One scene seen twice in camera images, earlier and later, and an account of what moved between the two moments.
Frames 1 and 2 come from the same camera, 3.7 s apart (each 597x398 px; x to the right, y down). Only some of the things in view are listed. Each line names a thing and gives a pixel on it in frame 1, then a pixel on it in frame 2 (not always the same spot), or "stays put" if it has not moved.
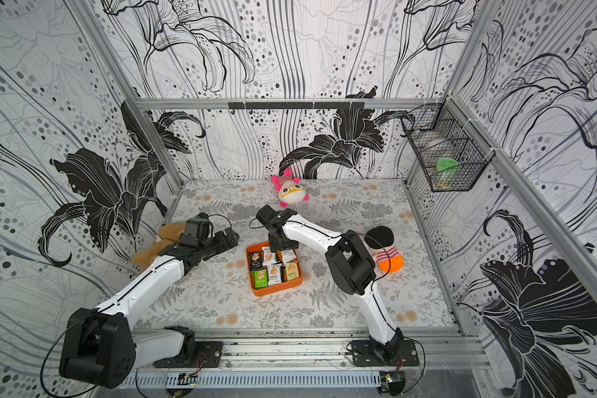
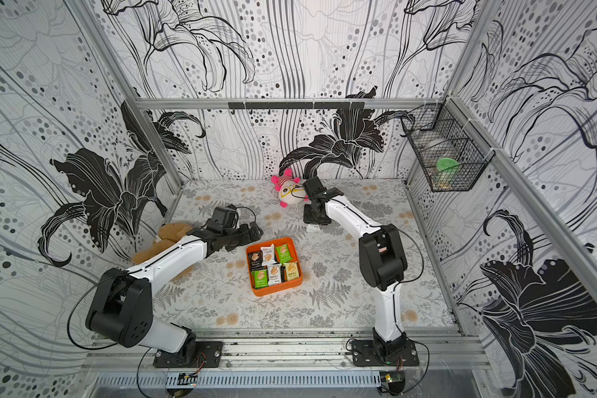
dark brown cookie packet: (256, 260) stays put
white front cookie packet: (274, 274) stays put
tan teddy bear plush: (168, 233) stays put
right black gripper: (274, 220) to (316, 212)
